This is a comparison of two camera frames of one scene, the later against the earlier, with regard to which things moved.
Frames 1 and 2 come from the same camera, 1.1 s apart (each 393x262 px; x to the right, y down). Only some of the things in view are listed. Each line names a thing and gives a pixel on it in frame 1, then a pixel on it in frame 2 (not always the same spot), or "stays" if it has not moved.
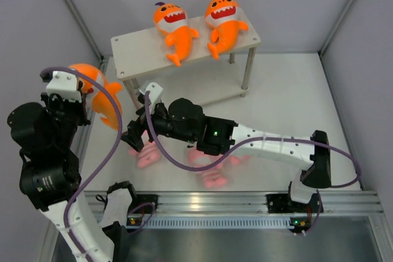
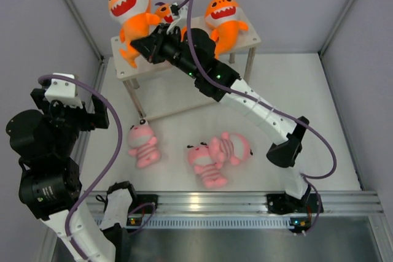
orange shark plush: (101, 99) -> (129, 3)
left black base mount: (139, 199) stays
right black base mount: (283, 204) stays
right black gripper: (133, 138) -> (150, 47)
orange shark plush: (223, 11) stays
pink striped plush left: (149, 155) stays
